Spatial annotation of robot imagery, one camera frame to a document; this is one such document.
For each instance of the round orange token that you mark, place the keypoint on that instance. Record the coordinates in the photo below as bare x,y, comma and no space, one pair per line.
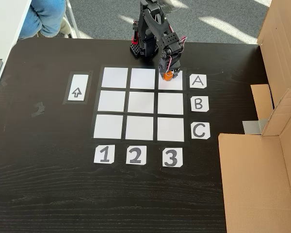
168,77

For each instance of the white nine-square grid sheet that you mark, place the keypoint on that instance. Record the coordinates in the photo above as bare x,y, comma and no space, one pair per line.
140,102

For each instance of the paper sheet letter A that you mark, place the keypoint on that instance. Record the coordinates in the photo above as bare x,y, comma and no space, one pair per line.
198,81

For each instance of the paper sheet letter B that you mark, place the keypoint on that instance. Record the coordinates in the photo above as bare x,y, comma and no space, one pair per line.
199,104

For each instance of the red black clamp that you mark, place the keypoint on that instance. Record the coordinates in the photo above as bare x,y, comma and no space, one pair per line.
135,36

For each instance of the paper sheet letter C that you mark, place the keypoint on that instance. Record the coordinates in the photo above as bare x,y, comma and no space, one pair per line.
200,131

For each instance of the paper sheet number 3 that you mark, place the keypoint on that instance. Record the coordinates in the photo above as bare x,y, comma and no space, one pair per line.
172,157

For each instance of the white arrow paper sheet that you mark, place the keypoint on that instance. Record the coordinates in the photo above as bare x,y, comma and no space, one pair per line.
77,82

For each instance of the paper sheet number 2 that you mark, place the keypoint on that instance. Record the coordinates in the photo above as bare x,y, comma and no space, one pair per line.
136,155

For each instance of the paper sheet number 1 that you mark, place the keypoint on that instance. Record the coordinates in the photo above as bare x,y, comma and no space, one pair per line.
104,154

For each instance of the metal chair leg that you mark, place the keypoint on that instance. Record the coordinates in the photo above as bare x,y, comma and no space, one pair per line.
72,19

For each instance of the brown cardboard panel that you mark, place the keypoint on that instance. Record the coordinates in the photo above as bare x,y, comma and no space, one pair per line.
252,182
281,36

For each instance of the tape scraps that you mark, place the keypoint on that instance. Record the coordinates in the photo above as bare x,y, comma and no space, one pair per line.
38,110

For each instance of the person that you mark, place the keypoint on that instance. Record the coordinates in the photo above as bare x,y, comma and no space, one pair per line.
46,17

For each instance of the white table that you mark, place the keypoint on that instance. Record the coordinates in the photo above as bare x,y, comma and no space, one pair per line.
7,24

